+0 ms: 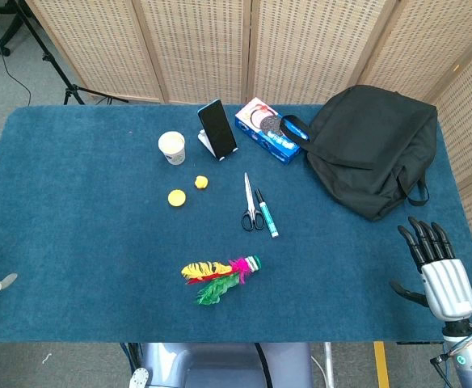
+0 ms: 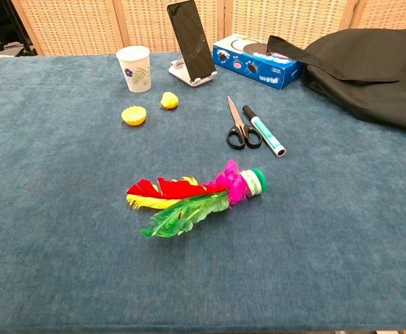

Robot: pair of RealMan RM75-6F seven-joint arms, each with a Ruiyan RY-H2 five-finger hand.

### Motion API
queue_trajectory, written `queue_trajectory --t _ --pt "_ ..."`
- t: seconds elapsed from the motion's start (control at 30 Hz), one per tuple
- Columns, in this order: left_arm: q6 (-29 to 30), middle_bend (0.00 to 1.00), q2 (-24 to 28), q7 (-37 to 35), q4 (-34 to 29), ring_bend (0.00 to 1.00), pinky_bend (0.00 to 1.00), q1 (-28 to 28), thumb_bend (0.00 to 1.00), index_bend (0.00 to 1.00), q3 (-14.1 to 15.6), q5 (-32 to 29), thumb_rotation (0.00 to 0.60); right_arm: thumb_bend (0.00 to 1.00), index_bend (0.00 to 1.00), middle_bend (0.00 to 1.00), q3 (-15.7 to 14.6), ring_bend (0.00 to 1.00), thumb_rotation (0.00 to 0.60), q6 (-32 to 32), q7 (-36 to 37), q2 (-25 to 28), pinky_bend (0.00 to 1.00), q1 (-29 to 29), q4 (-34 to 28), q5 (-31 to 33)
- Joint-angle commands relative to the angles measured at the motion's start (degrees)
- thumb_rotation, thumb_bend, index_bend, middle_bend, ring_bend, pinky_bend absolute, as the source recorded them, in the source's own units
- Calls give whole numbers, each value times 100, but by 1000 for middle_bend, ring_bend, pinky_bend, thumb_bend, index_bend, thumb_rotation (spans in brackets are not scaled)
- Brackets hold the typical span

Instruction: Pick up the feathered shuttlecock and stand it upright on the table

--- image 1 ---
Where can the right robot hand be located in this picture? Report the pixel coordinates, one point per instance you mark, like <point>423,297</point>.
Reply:
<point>446,279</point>

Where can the colourful feather shuttlecock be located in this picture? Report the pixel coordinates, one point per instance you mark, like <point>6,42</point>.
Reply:
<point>224,278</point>

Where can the black tripod stand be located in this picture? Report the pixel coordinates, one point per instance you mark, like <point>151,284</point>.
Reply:
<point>58,64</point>

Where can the black backpack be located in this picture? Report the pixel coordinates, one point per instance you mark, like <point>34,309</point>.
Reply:
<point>371,151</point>

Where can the teal marker pen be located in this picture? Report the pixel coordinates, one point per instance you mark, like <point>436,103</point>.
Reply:
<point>267,214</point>

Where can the yellow round lid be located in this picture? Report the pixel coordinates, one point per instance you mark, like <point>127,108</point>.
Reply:
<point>176,198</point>

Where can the white paper cup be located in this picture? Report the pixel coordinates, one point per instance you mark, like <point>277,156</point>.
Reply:
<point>172,148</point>

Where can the blue table mat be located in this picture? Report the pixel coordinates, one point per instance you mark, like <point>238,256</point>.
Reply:
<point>220,226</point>

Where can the blue cookie box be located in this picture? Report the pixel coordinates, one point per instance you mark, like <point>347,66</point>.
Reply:
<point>266,131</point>

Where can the yellow crumpled ball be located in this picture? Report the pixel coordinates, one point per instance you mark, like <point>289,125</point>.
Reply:
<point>201,182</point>

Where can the grey robot torso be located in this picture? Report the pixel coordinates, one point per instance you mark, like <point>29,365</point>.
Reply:
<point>220,365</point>

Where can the black office chair base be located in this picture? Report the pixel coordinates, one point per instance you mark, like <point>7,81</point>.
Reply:
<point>1,24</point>

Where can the black smartphone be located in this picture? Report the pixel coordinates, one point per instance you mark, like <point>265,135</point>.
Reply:
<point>217,129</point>

